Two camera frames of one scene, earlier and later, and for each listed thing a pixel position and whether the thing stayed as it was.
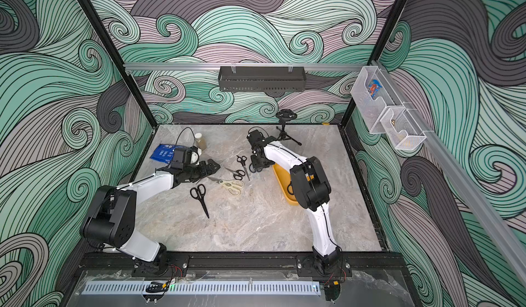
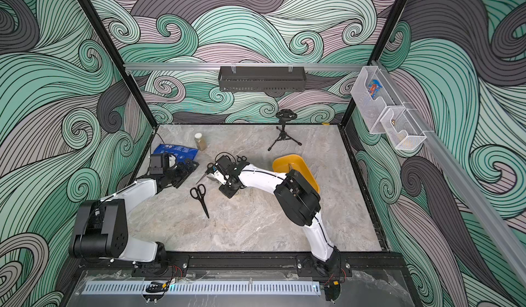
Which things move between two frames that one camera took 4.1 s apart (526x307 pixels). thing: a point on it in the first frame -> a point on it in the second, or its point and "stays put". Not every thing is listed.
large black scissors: (198, 194) stays put
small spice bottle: (201, 142) stays put
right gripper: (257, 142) -> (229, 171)
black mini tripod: (284, 115) stays put
